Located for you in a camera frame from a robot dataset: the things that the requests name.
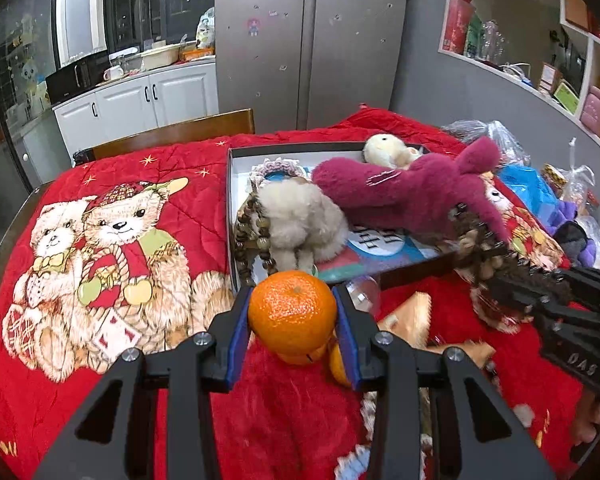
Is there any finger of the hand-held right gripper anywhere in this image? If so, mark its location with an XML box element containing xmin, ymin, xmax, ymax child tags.
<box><xmin>550</xmin><ymin>269</ymin><xmax>600</xmax><ymax>306</ymax></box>
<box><xmin>487</xmin><ymin>275</ymin><xmax>600</xmax><ymax>333</ymax></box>

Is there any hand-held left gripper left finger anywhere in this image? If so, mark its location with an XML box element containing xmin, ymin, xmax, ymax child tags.
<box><xmin>32</xmin><ymin>287</ymin><xmax>253</xmax><ymax>480</ymax></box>

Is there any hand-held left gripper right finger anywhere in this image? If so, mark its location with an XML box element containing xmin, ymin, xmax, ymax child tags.
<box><xmin>331</xmin><ymin>285</ymin><xmax>556</xmax><ymax>480</ymax></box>

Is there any orange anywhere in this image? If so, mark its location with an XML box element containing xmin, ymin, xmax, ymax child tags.
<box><xmin>275</xmin><ymin>335</ymin><xmax>338</xmax><ymax>367</ymax></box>
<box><xmin>327</xmin><ymin>340</ymin><xmax>353</xmax><ymax>388</ymax></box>
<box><xmin>247</xmin><ymin>270</ymin><xmax>338</xmax><ymax>358</ymax></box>

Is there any round badge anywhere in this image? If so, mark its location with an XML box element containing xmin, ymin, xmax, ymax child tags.
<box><xmin>345</xmin><ymin>275</ymin><xmax>381</xmax><ymax>318</ymax></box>

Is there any dark brown plush toy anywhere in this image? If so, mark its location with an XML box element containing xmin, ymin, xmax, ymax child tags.
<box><xmin>455</xmin><ymin>210</ymin><xmax>573</xmax><ymax>333</ymax></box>

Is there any golden cloth pouch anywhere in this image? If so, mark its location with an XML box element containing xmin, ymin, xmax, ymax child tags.
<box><xmin>377</xmin><ymin>291</ymin><xmax>433</xmax><ymax>348</ymax></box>

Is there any black cardboard box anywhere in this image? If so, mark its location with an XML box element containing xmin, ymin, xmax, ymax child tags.
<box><xmin>226</xmin><ymin>141</ymin><xmax>456</xmax><ymax>293</ymax></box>

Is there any brown wooden bead bracelet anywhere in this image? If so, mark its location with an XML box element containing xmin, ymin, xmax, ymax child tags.
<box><xmin>232</xmin><ymin>192</ymin><xmax>273</xmax><ymax>288</ymax></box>

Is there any beige fluffy plush toy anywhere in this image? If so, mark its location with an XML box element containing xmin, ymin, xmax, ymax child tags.
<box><xmin>252</xmin><ymin>180</ymin><xmax>351</xmax><ymax>276</ymax></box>

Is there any magenta plush bear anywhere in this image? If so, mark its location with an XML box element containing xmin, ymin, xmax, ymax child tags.
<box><xmin>311</xmin><ymin>136</ymin><xmax>511</xmax><ymax>243</ymax></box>

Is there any person's right hand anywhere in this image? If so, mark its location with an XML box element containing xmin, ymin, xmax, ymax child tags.
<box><xmin>572</xmin><ymin>392</ymin><xmax>600</xmax><ymax>448</ymax></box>

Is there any red printed blanket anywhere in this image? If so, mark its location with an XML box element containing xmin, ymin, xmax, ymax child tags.
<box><xmin>0</xmin><ymin>105</ymin><xmax>600</xmax><ymax>480</ymax></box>

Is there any yellow patterned jar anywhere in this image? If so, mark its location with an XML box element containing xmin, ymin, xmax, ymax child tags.
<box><xmin>540</xmin><ymin>164</ymin><xmax>568</xmax><ymax>191</ymax></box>

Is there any blue plastic bag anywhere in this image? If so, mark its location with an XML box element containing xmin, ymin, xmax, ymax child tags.
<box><xmin>497</xmin><ymin>165</ymin><xmax>561</xmax><ymax>221</ymax></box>

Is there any blue white crochet scrunchie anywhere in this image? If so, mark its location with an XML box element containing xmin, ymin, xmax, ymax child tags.
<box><xmin>332</xmin><ymin>440</ymin><xmax>376</xmax><ymax>480</ymax></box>

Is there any clear plastic bag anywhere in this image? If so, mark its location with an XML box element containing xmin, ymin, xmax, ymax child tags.
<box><xmin>440</xmin><ymin>120</ymin><xmax>531</xmax><ymax>166</ymax></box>

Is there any pink pouch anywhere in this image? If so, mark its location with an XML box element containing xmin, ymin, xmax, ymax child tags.
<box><xmin>580</xmin><ymin>85</ymin><xmax>600</xmax><ymax>136</ymax></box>

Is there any pink crochet scrunchie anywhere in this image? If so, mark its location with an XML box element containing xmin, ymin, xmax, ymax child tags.
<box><xmin>250</xmin><ymin>157</ymin><xmax>311</xmax><ymax>186</ymax></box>

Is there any cream plush toy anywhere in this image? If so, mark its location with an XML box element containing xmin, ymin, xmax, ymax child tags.
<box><xmin>362</xmin><ymin>132</ymin><xmax>426</xmax><ymax>170</ymax></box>

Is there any white kitchen cabinet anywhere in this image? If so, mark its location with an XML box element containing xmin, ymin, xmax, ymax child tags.
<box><xmin>52</xmin><ymin>57</ymin><xmax>220</xmax><ymax>161</ymax></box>

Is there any green packet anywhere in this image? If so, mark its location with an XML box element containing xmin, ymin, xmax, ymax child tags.
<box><xmin>464</xmin><ymin>15</ymin><xmax>483</xmax><ymax>58</ymax></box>

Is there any brown cardboard box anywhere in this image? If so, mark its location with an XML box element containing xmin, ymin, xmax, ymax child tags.
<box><xmin>564</xmin><ymin>0</ymin><xmax>591</xmax><ymax>31</ymax></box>

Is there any silver double-door refrigerator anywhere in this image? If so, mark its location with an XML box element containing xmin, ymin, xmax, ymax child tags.
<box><xmin>214</xmin><ymin>0</ymin><xmax>411</xmax><ymax>135</ymax></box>

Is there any tall red gift box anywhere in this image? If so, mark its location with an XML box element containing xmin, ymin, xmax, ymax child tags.
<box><xmin>442</xmin><ymin>0</ymin><xmax>473</xmax><ymax>56</ymax></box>

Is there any white basin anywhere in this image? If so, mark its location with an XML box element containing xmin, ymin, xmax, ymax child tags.
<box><xmin>140</xmin><ymin>44</ymin><xmax>181</xmax><ymax>71</ymax></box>

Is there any black microwave oven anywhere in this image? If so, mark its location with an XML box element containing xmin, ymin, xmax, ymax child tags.
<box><xmin>46</xmin><ymin>50</ymin><xmax>112</xmax><ymax>106</ymax></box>

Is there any white printed bag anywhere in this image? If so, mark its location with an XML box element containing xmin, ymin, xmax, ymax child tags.
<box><xmin>196</xmin><ymin>7</ymin><xmax>216</xmax><ymax>51</ymax></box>

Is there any dark kitchen window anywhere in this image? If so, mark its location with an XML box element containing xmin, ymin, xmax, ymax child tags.
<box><xmin>102</xmin><ymin>0</ymin><xmax>216</xmax><ymax>53</ymax></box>

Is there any glass sliding door with stickers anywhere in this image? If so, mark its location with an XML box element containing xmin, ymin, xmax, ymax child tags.
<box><xmin>0</xmin><ymin>0</ymin><xmax>63</xmax><ymax>196</ymax></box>

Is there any white wall shelf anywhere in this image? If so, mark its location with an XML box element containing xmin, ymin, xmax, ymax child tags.
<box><xmin>437</xmin><ymin>0</ymin><xmax>600</xmax><ymax>161</ymax></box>

